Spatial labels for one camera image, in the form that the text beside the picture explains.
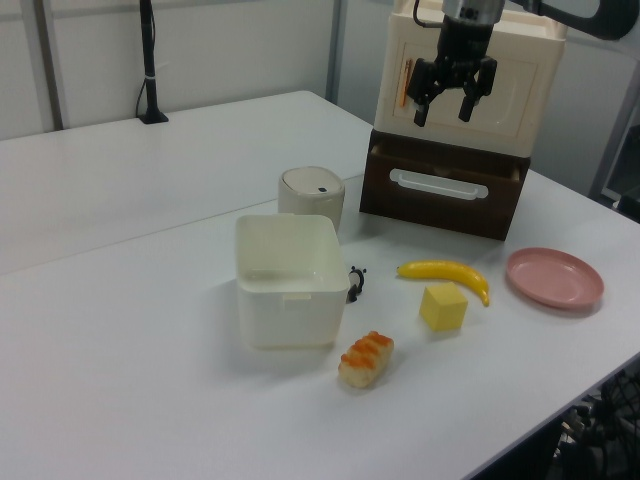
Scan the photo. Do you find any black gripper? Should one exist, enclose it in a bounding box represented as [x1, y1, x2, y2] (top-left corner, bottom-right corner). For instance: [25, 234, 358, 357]
[408, 0, 500, 128]

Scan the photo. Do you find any white plastic box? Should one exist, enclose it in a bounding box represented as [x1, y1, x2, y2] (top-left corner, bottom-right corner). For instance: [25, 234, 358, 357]
[234, 213, 351, 353]

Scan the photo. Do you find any cream plastic cabinet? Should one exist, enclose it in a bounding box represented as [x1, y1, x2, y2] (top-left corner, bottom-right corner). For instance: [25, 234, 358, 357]
[373, 0, 569, 160]

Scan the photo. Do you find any beige lidded trash can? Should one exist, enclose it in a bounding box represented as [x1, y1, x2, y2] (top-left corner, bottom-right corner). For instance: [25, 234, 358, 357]
[277, 165, 347, 235]

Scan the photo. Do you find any yellow toy banana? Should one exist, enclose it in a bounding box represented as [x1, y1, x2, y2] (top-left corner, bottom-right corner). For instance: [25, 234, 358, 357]
[396, 258, 492, 308]

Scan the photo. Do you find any small panda figure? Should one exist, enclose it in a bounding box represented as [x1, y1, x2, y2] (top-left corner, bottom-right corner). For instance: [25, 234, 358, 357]
[345, 266, 370, 304]

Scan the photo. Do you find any pink plastic plate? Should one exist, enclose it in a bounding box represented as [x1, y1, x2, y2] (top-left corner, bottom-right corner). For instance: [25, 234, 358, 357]
[505, 246, 606, 311]

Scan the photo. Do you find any yellow cube block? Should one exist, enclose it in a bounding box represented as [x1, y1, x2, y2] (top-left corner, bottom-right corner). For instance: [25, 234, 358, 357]
[418, 281, 470, 333]

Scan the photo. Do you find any toy salmon roe sushi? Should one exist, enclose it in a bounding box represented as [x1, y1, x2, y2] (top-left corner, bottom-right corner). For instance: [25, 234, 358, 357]
[337, 330, 396, 390]

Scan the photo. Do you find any black pole with base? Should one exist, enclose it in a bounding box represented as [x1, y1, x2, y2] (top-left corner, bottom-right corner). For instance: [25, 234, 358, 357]
[138, 0, 170, 125]

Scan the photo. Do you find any black mesh chair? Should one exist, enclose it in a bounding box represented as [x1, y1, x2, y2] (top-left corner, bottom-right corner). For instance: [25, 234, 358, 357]
[552, 357, 640, 480]

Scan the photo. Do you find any orange cabinet door handle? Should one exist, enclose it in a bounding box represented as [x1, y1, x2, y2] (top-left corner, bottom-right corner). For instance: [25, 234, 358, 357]
[399, 57, 414, 108]

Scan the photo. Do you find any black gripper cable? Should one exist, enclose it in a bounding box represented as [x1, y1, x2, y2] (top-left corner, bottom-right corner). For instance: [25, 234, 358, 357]
[411, 0, 445, 29]

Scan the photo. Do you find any brown drawer with white handle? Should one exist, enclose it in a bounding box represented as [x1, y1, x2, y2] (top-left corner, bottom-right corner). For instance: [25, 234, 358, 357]
[358, 128, 531, 243]

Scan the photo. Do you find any thin black pole cable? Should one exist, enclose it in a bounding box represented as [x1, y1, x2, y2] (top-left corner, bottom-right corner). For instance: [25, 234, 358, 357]
[135, 74, 150, 119]

